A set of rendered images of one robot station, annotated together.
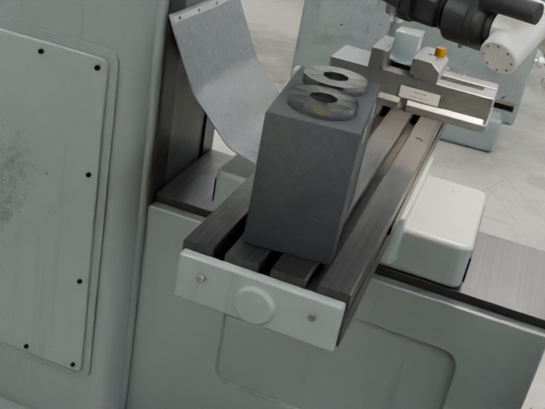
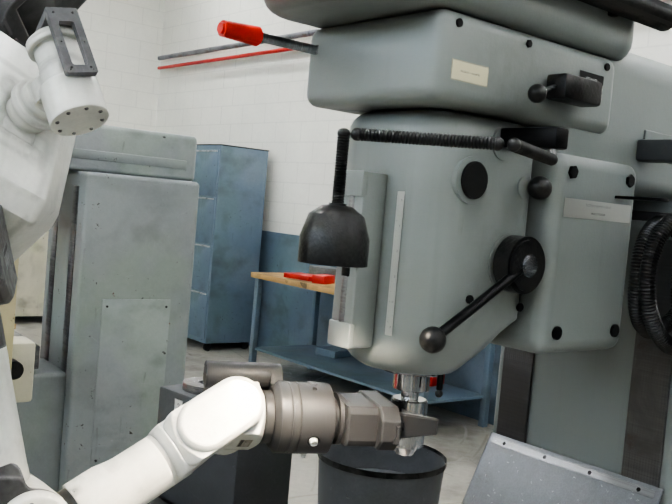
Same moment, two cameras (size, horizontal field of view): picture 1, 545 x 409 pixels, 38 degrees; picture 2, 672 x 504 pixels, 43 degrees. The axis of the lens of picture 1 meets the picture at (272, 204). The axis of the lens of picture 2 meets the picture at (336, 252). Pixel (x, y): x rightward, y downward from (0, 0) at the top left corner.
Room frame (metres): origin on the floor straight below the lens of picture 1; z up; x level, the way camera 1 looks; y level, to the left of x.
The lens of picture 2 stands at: (1.95, -1.11, 1.51)
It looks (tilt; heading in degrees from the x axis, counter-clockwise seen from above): 3 degrees down; 126
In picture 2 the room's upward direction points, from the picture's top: 5 degrees clockwise
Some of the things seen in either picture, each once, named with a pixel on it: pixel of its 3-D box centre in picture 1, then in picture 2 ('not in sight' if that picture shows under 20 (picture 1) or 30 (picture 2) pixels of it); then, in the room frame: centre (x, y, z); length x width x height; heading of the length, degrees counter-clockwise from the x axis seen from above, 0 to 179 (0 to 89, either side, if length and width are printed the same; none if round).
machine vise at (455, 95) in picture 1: (414, 76); not in sight; (1.62, -0.24, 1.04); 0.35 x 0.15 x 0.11; 74
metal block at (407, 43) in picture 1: (407, 45); not in sight; (1.63, -0.22, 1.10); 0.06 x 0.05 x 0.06; 164
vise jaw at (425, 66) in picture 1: (430, 63); not in sight; (1.61, -0.27, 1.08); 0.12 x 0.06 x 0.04; 164
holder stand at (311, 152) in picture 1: (315, 155); (222, 446); (0.99, -0.05, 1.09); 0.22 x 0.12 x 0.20; 172
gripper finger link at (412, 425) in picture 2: not in sight; (415, 426); (1.43, -0.18, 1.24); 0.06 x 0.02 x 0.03; 51
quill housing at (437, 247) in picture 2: not in sight; (427, 242); (1.41, -0.15, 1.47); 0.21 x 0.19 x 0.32; 165
